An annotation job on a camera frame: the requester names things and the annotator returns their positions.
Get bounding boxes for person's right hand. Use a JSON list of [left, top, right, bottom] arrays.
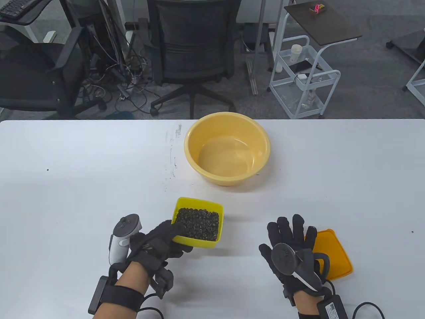
[[259, 214, 332, 295]]

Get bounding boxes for person's left hand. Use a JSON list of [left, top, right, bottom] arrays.
[[126, 220, 194, 266]]

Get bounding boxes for grey white handheld controller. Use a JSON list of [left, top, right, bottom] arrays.
[[271, 243, 331, 293], [109, 214, 143, 265]]

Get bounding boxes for yellow plastic box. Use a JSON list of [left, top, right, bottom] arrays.
[[171, 197, 224, 249]]

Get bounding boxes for pile of coffee beans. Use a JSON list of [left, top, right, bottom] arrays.
[[175, 208, 220, 241]]

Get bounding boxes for orange plastic lid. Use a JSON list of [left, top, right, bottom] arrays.
[[304, 229, 353, 281]]

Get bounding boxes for yellow plastic basin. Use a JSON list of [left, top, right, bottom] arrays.
[[184, 112, 271, 186]]

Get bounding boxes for person's right forearm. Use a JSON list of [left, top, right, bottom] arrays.
[[294, 291, 321, 319]]

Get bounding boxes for person's left forearm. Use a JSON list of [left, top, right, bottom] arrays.
[[95, 261, 156, 319]]

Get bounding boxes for black labelled wrist box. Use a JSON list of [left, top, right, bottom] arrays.
[[316, 294, 349, 319], [88, 276, 110, 314]]

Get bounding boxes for white rolling cart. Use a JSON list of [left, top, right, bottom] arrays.
[[268, 35, 341, 119]]

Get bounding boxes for clear plastic bottle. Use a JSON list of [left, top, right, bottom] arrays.
[[300, 89, 316, 110]]

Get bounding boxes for black box under desk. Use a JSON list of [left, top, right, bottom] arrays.
[[242, 23, 276, 53]]

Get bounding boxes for black mesh-back office chair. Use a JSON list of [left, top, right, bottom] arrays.
[[126, 0, 244, 117]]

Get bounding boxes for black padded office chair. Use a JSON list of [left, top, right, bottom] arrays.
[[0, 26, 107, 120]]

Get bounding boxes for dark brown side table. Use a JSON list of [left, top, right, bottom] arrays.
[[273, 0, 363, 73]]

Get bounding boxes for black flat base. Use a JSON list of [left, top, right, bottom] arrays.
[[386, 28, 425, 64]]

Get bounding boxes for black computer tower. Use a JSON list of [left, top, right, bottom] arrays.
[[61, 0, 112, 72]]

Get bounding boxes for grey desk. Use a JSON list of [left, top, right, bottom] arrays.
[[0, 0, 55, 44]]

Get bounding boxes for black keyboard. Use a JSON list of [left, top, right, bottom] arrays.
[[0, 0, 31, 19]]

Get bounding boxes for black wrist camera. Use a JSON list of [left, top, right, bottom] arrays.
[[149, 267, 174, 299], [282, 288, 298, 307]]

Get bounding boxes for black wrist strap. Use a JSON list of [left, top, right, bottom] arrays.
[[100, 285, 145, 312]]

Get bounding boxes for black cable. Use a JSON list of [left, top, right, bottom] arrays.
[[137, 292, 165, 319], [352, 302, 385, 319]]

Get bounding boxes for tangle of floor cables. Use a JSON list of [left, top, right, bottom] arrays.
[[80, 32, 158, 115]]

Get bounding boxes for grey metal post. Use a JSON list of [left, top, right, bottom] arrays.
[[246, 0, 270, 96]]

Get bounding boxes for white metal frame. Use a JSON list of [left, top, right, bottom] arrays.
[[402, 61, 425, 107]]

